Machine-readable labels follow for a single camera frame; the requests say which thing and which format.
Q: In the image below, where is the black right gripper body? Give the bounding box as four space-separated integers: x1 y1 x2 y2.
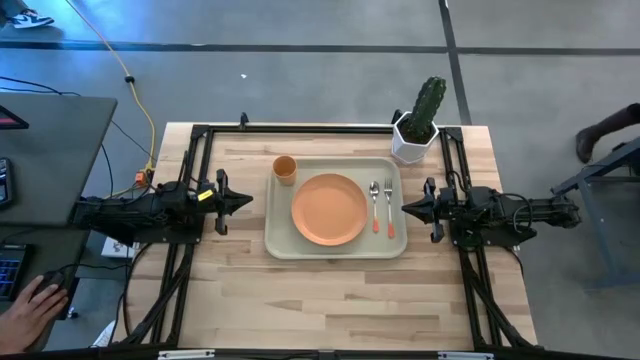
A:
423 176 459 245

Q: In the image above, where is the orange plastic cup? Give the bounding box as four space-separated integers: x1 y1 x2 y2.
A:
271 154 299 187

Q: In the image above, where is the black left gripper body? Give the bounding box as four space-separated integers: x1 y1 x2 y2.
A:
197 168 231 237

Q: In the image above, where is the green cactus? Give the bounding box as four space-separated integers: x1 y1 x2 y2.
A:
402 74 448 144

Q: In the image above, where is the yellow floor cable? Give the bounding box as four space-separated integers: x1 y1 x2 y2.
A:
64 0 157 199

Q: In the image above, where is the person's white black sneaker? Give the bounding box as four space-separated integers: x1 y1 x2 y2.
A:
9 8 55 30

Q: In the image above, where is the black device with red screen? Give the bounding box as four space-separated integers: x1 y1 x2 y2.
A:
0 103 31 132

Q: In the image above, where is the fork with orange handle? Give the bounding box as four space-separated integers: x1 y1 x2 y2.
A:
383 178 396 240

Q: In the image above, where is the thin black floor cable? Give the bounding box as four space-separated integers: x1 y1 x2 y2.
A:
0 74 157 161

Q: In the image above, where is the white hexagonal plant pot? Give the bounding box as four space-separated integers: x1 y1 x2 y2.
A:
390 110 441 166

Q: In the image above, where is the black computer mouse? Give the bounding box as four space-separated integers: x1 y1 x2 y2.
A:
32 269 67 302

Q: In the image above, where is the beige plastic tray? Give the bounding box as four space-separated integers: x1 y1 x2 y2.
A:
263 156 409 261

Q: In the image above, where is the white metal bracket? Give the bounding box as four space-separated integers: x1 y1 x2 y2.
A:
437 351 495 360
157 349 216 360

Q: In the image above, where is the spoon with orange handle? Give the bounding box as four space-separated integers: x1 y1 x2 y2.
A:
368 180 381 235

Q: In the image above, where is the grey desk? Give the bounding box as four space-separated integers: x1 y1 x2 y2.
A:
0 92 120 354

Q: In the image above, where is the white printed paper sheet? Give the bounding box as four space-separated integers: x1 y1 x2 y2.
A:
101 235 142 260

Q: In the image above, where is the blue-grey metal stand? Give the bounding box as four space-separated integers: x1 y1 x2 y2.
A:
549 137 640 291

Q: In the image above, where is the orange plastic plate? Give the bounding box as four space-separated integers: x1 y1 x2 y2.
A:
290 172 370 247

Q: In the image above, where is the person's leg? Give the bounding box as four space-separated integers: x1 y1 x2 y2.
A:
0 0 30 17
574 102 640 165

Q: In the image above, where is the person's hand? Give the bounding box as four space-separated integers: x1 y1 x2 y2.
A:
0 274 70 355

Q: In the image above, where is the black keyboard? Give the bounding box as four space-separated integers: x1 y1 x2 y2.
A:
0 243 36 303

